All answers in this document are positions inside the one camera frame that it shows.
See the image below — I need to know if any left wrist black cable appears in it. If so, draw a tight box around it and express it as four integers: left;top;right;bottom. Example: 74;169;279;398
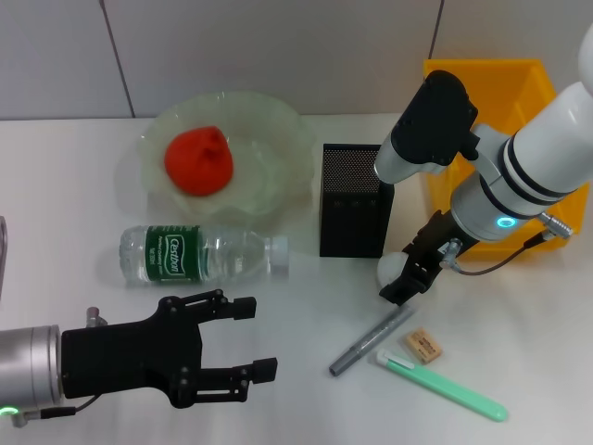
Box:
0;404;101;428

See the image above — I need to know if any beige eraser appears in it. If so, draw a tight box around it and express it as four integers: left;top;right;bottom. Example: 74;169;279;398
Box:
402;326;444;365

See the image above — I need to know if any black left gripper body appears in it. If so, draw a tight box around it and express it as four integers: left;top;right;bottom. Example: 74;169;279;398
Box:
60;296;206;410

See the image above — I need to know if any grey marker pen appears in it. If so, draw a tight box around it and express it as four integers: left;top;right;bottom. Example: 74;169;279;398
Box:
328;303;416;378

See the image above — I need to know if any clear green-label water bottle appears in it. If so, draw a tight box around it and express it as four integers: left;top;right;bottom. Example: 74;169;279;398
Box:
119;224;291;286

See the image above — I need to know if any green glass fruit plate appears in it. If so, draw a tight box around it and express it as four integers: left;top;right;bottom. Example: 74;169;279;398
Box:
138;90;317;229

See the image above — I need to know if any red tomato-shaped object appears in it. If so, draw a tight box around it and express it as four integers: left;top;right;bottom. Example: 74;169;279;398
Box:
164;125;234;198

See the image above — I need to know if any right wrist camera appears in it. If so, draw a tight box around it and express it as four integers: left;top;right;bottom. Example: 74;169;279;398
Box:
373;69;481;184

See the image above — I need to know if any black mesh pen holder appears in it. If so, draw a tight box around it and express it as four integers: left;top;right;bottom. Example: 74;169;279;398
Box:
319;143;397;259

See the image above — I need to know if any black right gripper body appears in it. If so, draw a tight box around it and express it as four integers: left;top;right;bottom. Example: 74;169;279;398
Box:
410;210;474;275

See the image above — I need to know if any left wrist silver plug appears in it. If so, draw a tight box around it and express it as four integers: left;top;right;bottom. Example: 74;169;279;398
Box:
85;305;109;329

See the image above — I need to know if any white paper ball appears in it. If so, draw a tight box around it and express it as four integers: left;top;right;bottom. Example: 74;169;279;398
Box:
377;252;412;289

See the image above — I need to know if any yellow plastic bin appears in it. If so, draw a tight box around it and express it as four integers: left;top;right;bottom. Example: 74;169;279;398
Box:
422;57;593;261

